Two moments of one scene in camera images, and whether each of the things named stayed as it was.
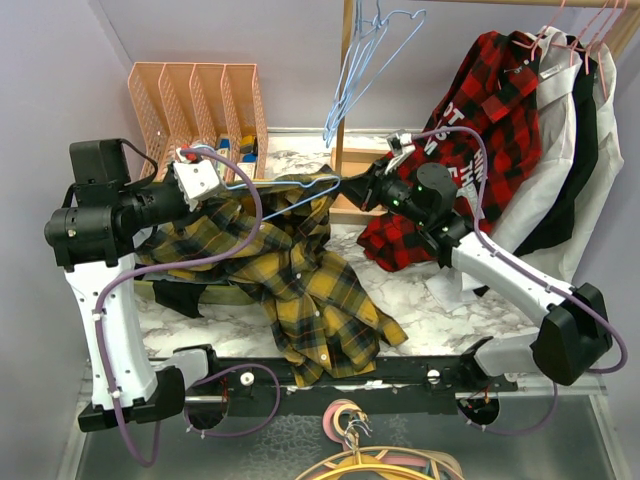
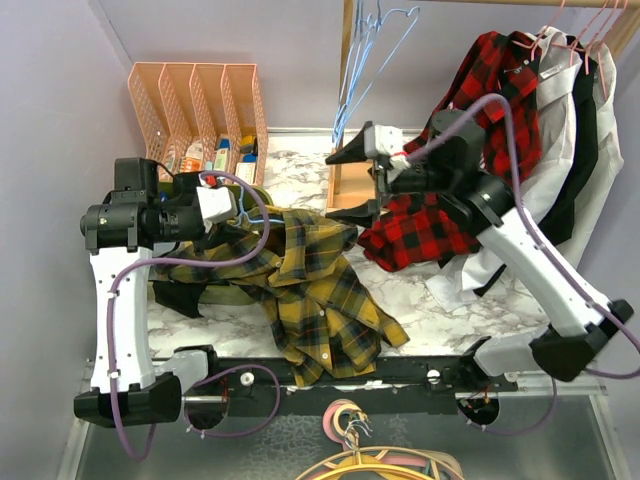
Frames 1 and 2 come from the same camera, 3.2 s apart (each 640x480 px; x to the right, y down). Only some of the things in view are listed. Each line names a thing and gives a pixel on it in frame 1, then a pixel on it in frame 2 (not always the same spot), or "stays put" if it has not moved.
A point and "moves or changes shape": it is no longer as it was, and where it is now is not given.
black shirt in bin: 180,297 stays put
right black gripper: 364,191 -> 364,215
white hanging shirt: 560,257 stays put
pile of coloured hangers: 349,423 stays put
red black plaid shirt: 484,132 stays put
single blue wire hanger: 293,183 -> 247,215
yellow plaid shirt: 268,240 moves or changes shape
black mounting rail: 263,387 stays put
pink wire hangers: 593,48 stays put
